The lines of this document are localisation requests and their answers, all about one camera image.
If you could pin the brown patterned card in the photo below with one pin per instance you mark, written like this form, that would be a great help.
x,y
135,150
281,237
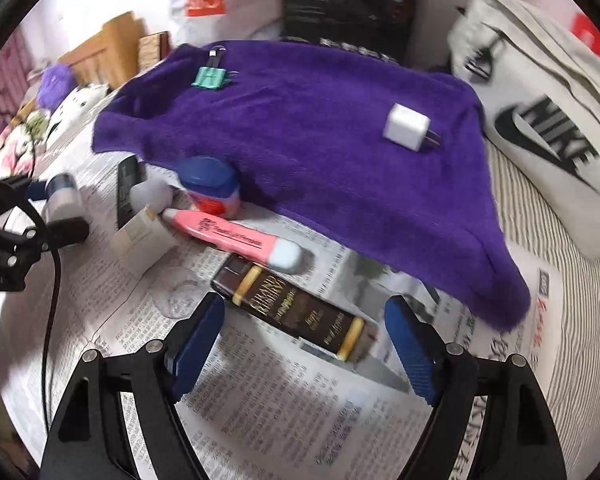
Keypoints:
x,y
155,50

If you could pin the white and red shopping bag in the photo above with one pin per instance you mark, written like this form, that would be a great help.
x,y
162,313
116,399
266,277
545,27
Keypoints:
x,y
250,0

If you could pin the white plush toy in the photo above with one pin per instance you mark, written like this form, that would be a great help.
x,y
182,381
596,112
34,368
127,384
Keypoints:
x,y
75,110

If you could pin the black stick-shaped device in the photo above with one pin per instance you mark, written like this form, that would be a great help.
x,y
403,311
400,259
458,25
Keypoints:
x,y
127,185

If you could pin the black headset box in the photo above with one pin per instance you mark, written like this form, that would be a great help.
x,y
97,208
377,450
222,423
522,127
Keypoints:
x,y
350,0

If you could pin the floral blanket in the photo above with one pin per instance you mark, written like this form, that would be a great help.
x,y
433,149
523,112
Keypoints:
x,y
5,110

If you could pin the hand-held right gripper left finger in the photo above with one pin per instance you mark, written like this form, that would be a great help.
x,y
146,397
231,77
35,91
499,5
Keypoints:
x,y
196,347

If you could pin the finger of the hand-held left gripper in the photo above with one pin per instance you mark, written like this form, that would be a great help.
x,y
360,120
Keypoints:
x,y
36,190
67,232

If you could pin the small beige box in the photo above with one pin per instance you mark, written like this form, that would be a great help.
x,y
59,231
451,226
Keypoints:
x,y
140,237

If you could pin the teal binder clip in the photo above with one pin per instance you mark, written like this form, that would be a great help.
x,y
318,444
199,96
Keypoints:
x,y
210,79

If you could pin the purple plush toy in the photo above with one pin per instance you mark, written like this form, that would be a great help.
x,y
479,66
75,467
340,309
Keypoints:
x,y
55,82

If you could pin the white and blue balm tube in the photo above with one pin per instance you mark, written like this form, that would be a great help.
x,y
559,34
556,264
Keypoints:
x,y
64,195

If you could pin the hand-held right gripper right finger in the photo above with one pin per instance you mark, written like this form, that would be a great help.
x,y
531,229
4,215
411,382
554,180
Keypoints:
x,y
411,350

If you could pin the newspaper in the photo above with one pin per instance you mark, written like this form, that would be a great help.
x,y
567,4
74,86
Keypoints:
x,y
260,410

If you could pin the pink marker pen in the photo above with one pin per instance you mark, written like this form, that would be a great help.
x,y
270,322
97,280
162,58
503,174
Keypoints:
x,y
230,232

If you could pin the clear plastic cap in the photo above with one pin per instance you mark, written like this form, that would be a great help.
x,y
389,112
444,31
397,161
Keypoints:
x,y
180,300

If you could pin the purple towel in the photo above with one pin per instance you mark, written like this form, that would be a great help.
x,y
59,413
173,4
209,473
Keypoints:
x,y
305,135

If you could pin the striped bed sheet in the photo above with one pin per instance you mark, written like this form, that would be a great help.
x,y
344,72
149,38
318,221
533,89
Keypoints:
x,y
555,240

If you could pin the red paper bag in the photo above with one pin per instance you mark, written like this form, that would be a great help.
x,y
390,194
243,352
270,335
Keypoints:
x,y
590,35

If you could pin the white night light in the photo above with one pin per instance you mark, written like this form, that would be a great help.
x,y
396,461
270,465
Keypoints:
x,y
150,195

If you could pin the blue-lidded jar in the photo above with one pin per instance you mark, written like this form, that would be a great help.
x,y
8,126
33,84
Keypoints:
x,y
205,176

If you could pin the white shoulder bag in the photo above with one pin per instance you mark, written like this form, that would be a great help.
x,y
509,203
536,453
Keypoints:
x,y
530,85

